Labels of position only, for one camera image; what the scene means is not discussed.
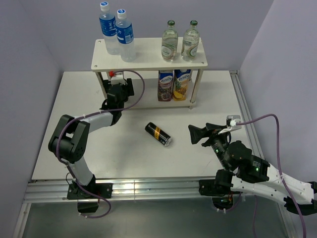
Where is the aluminium right rail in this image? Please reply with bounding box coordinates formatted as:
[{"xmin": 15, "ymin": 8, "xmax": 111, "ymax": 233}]
[{"xmin": 229, "ymin": 70, "xmax": 262, "ymax": 157}]

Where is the clear glass bottle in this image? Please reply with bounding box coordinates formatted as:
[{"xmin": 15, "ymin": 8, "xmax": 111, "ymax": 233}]
[
  {"xmin": 161, "ymin": 20, "xmax": 178, "ymax": 61},
  {"xmin": 181, "ymin": 20, "xmax": 200, "ymax": 61}
]

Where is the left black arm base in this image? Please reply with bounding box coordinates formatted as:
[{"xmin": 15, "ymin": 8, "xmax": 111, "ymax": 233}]
[{"xmin": 66, "ymin": 182, "xmax": 112, "ymax": 215}]

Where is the blue-label water bottle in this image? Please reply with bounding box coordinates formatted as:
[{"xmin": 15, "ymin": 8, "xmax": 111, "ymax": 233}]
[
  {"xmin": 99, "ymin": 1, "xmax": 120, "ymax": 55},
  {"xmin": 115, "ymin": 9, "xmax": 136, "ymax": 62}
]

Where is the yellow pineapple juice carton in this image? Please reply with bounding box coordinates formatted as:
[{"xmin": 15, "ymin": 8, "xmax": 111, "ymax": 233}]
[{"xmin": 172, "ymin": 69, "xmax": 191, "ymax": 101}]

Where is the aluminium front rail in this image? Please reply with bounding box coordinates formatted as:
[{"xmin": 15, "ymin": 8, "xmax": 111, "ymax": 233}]
[{"xmin": 23, "ymin": 176, "xmax": 215, "ymax": 204}]

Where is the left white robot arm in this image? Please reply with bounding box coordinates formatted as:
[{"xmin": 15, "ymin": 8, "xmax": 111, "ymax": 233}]
[{"xmin": 48, "ymin": 78, "xmax": 134, "ymax": 198}]

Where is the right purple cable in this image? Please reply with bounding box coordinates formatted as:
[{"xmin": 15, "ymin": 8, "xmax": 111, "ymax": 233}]
[{"xmin": 236, "ymin": 113, "xmax": 308, "ymax": 238}]

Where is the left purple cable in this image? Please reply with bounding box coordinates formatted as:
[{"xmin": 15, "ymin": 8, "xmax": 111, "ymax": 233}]
[{"xmin": 55, "ymin": 70, "xmax": 146, "ymax": 219}]

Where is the white two-tier shelf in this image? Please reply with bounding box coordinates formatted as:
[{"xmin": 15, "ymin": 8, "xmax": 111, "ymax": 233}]
[{"xmin": 91, "ymin": 38, "xmax": 208, "ymax": 109}]

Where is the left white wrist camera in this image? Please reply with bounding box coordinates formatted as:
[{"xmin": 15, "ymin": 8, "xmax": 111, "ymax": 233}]
[{"xmin": 108, "ymin": 71, "xmax": 126, "ymax": 85}]

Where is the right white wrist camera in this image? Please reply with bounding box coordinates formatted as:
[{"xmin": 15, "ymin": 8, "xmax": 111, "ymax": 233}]
[{"xmin": 218, "ymin": 115, "xmax": 242, "ymax": 135}]

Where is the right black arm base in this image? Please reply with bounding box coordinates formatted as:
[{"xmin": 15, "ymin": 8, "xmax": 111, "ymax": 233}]
[{"xmin": 199, "ymin": 179, "xmax": 242, "ymax": 214}]

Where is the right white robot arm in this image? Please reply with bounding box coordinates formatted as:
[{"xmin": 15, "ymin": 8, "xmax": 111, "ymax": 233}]
[{"xmin": 188, "ymin": 123, "xmax": 317, "ymax": 216}]

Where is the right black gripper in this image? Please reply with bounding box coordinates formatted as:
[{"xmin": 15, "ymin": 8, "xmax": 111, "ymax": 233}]
[{"xmin": 187, "ymin": 122, "xmax": 229, "ymax": 170}]

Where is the black yellow can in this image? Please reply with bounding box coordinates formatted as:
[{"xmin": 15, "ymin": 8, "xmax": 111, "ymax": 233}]
[{"xmin": 145, "ymin": 122, "xmax": 172, "ymax": 147}]

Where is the purple cable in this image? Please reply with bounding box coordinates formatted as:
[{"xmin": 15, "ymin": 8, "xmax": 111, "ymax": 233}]
[
  {"xmin": 55, "ymin": 70, "xmax": 146, "ymax": 219},
  {"xmin": 236, "ymin": 113, "xmax": 308, "ymax": 238}
]

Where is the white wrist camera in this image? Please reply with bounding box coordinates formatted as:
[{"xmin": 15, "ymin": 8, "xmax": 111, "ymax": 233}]
[
  {"xmin": 218, "ymin": 115, "xmax": 242, "ymax": 135},
  {"xmin": 108, "ymin": 71, "xmax": 126, "ymax": 85}
]

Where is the purple grape juice carton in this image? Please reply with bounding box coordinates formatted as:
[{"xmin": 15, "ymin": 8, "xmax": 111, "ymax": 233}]
[{"xmin": 158, "ymin": 70, "xmax": 173, "ymax": 102}]

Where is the aluminium rail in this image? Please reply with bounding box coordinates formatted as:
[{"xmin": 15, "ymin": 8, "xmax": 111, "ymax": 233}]
[
  {"xmin": 229, "ymin": 70, "xmax": 262, "ymax": 157},
  {"xmin": 23, "ymin": 176, "xmax": 215, "ymax": 204}
]

